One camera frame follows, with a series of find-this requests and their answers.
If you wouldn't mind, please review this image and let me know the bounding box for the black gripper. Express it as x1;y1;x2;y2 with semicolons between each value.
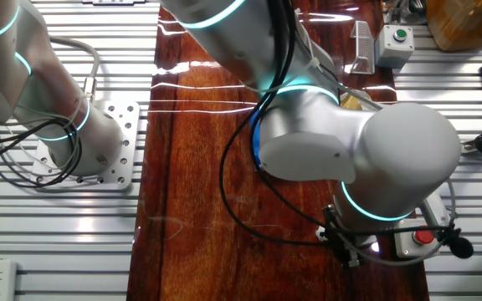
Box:
322;204;376;269

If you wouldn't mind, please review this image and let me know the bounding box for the grey box with red button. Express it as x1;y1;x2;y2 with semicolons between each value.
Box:
393;217;441;259

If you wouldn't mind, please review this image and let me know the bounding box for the black fuzzy microphone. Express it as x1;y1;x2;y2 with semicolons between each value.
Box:
441;225;475;259

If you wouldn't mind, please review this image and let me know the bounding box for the blue tissue pack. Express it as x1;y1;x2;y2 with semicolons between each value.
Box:
249;109;264;168

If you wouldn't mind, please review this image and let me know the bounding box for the gold tissue pack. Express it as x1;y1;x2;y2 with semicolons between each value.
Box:
340;92;372;111

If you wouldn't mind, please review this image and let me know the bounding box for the grey box with green button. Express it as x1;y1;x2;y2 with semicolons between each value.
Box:
374;23;416;70

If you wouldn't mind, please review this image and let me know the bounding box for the brown cardboard box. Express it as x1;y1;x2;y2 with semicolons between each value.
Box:
426;0;482;52

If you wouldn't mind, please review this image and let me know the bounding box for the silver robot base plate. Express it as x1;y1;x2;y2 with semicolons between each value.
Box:
31;99;141;191

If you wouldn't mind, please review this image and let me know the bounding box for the black base cable bundle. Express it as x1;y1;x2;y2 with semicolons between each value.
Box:
0;116;84;189

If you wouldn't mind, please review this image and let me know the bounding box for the grey cable with metal connector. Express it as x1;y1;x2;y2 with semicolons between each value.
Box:
50;36;100;104

